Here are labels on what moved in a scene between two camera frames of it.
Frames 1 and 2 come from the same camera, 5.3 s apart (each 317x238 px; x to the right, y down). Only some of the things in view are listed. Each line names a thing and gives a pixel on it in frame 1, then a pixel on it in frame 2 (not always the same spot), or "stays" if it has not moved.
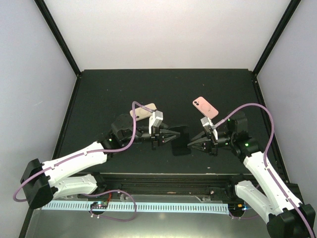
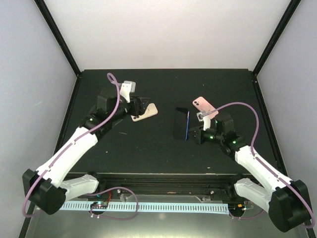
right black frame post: (282, 25) stays
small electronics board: (98, 205) stays
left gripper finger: (167, 139) -> (140, 112)
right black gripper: (209, 146) -> (197, 139)
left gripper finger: (169, 131) -> (144, 100)
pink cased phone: (205, 107) stays
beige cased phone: (141, 112) stays
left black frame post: (47, 15) stays
